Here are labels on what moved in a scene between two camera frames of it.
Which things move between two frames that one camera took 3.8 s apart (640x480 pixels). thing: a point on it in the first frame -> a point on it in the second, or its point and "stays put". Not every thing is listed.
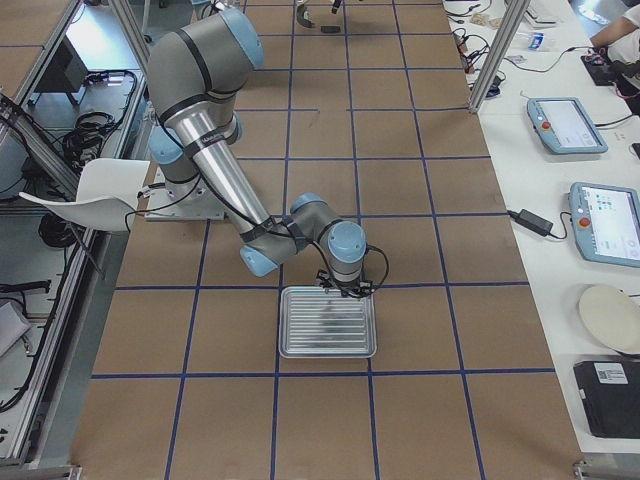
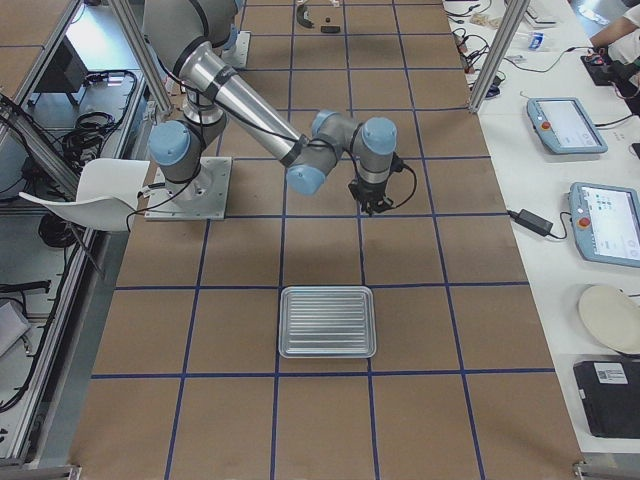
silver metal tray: (317, 324) stays put
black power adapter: (531, 221) stays put
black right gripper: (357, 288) -> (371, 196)
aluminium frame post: (513, 20) stays put
